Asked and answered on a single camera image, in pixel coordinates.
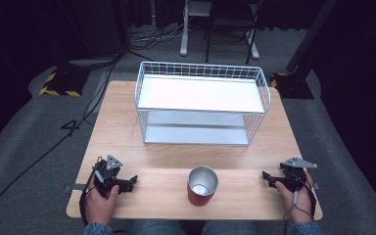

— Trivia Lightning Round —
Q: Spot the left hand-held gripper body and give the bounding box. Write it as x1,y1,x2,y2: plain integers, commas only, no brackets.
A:
92,154,130,198

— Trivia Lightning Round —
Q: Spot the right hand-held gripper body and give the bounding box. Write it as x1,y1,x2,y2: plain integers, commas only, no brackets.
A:
273,157,319,194

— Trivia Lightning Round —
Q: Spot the person's right hand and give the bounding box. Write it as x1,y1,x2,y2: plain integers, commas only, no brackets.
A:
274,171,315,225

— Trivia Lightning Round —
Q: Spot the person's left hand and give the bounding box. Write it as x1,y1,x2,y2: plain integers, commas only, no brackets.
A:
84,183,120,226

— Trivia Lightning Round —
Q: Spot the person's left leg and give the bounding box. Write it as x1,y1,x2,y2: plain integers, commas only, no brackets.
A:
126,219,191,235

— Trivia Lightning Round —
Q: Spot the person's leg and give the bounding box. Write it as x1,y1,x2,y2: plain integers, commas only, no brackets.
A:
204,219,292,235
126,219,191,235

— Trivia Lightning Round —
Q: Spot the person's right leg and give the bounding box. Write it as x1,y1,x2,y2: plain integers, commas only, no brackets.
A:
204,219,292,235

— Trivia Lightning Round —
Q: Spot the red metal cup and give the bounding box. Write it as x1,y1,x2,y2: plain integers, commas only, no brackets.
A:
186,165,219,208

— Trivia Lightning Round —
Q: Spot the black yellow striped stand base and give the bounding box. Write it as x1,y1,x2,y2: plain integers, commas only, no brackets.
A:
269,71,315,100
38,66,91,98

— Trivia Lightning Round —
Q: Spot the black stand pole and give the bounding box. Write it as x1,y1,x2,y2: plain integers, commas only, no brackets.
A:
285,0,340,74

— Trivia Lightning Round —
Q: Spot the white metal stand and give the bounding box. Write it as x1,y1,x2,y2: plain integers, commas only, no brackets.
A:
178,0,261,61

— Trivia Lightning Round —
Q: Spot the black metal chair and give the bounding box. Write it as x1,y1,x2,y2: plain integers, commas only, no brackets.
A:
204,0,264,66

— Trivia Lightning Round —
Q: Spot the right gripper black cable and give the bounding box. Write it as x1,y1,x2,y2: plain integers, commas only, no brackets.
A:
281,171,318,231

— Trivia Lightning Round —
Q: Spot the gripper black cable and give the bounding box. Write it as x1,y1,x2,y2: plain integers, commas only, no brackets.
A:
281,171,318,231
78,157,104,228

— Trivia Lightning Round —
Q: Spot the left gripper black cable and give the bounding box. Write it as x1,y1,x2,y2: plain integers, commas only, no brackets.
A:
78,157,104,228

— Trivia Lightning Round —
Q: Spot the long black floor cable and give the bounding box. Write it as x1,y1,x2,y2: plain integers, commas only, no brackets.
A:
0,51,125,228

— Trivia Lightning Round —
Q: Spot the white wire shelf rack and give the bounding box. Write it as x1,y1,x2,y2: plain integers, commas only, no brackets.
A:
134,61,272,148

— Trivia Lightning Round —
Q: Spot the bundle of floor cables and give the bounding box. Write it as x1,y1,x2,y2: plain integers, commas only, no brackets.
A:
129,19,192,52

